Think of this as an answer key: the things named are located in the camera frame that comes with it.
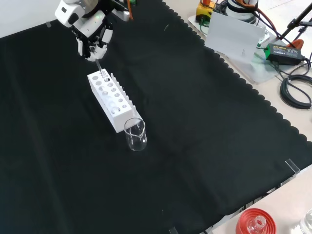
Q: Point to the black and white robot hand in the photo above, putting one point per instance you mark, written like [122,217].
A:
[90,25]

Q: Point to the clear glass rod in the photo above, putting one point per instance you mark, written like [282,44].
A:
[99,67]

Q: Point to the white test tube rack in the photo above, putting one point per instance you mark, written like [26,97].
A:
[117,119]

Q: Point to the clear cloth clip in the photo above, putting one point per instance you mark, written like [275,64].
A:
[48,24]
[173,230]
[292,167]

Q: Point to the yellow stop button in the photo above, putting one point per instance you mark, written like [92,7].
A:
[204,11]

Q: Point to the clear glass beaker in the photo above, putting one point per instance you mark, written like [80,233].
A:
[137,143]

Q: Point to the black bench cloth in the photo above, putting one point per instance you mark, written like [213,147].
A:
[195,122]

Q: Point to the pale board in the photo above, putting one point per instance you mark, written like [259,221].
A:
[234,39]

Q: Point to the black power adapter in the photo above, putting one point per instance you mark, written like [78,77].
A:
[284,53]

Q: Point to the black tripod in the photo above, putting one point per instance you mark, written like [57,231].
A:
[296,20]

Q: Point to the orange clamp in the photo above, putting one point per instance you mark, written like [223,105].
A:
[298,44]

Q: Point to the red ribbed round stand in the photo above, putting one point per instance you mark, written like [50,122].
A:
[243,221]

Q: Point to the clear glass flask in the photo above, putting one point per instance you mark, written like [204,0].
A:
[257,225]

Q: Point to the clear glass vessel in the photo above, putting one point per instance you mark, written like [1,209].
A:
[307,223]

